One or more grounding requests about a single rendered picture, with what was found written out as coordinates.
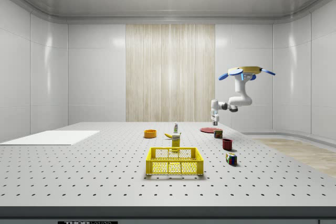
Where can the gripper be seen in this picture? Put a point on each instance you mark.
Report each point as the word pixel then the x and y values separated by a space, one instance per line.
pixel 215 122

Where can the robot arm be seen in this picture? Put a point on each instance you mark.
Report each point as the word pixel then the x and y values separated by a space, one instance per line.
pixel 240 87

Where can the red plate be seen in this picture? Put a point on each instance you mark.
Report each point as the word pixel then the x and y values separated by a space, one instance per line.
pixel 207 130

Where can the flat-sided can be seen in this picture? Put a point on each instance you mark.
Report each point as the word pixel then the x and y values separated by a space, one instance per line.
pixel 218 134

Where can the red mug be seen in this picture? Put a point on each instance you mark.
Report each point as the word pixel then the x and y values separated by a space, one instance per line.
pixel 227 144

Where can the small white bottle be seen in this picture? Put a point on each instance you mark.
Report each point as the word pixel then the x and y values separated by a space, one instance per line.
pixel 176 129

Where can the puzzle cube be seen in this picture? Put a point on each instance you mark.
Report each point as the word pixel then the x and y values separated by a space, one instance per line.
pixel 231 159

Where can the yellow carton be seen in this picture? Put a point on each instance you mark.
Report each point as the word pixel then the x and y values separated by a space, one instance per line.
pixel 176 140

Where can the banana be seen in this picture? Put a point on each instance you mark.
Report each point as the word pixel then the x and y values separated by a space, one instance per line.
pixel 168 136

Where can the yellow basket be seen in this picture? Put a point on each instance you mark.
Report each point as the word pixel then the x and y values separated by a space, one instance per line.
pixel 174 159

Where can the yellow bowl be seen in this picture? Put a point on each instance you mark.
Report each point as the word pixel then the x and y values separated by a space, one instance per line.
pixel 150 134

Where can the white board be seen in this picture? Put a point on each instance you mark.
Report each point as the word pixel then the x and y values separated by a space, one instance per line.
pixel 50 137

